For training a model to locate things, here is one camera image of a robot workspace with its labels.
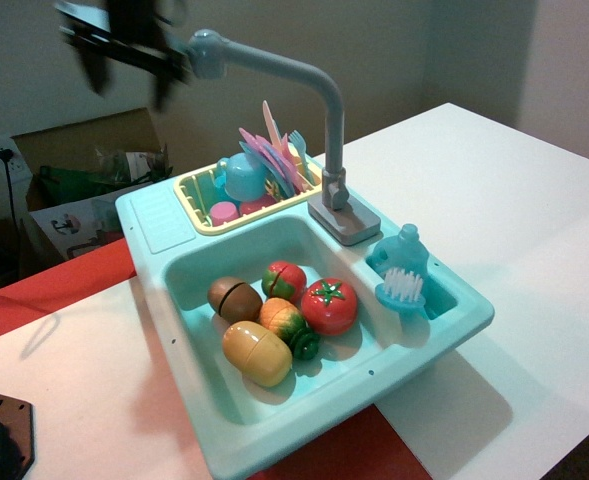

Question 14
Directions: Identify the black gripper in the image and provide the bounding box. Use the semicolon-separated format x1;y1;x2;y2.
55;1;189;112

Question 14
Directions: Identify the grey toy faucet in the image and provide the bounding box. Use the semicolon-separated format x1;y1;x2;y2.
187;29;381;246

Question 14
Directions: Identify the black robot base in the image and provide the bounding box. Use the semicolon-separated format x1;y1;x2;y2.
0;394;35;479

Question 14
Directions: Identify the cardboard box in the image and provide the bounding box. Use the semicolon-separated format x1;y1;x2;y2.
13;108;162;277

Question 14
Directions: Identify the pink toy plate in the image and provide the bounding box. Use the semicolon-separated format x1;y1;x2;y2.
238;127;305;196

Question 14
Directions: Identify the pink toy knife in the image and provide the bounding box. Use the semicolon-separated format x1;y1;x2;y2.
262;100;282;149

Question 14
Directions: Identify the blue toy cup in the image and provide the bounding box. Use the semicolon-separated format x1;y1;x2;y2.
217;152;267;202

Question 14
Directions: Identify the yellow dish rack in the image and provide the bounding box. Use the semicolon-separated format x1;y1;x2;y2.
173;156;322;236

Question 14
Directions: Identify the pink toy cup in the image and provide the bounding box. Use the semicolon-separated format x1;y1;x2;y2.
209;201;239;227

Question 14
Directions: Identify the blue toy plate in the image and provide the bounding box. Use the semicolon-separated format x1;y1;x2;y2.
239;141;294;199

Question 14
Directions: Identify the blue toy fork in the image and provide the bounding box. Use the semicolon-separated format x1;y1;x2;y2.
289;130;314;185

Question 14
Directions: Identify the red toy cup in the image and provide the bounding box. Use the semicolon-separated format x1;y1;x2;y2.
239;194;276;216

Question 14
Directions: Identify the red mat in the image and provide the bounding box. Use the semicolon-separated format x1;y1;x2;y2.
0;239;136;336

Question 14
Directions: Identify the brown toy kiwi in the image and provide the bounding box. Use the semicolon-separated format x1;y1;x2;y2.
207;276;263;324

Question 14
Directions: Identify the red green toy apple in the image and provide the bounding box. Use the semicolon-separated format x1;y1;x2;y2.
261;260;307;304

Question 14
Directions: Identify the turquoise toy sink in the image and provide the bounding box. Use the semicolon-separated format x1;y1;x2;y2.
116;177;494;479

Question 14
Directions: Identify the toy pineapple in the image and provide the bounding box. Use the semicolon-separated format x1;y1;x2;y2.
259;297;320;360

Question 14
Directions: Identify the red toy tomato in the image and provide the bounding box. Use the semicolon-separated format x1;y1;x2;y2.
300;277;358;336

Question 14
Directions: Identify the yellow toy potato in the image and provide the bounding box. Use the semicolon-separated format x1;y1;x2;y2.
222;321;293;387

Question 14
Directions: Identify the blue toy soap bottle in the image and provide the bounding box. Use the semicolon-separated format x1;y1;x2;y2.
366;223;429;279

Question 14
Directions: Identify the blue scrub brush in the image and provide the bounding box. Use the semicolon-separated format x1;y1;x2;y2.
375;267;426;316

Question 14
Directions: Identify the black power cable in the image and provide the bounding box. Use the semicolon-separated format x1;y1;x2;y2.
0;148;21;236

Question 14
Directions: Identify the white wall outlet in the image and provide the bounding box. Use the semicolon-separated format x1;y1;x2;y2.
0;135;32;184

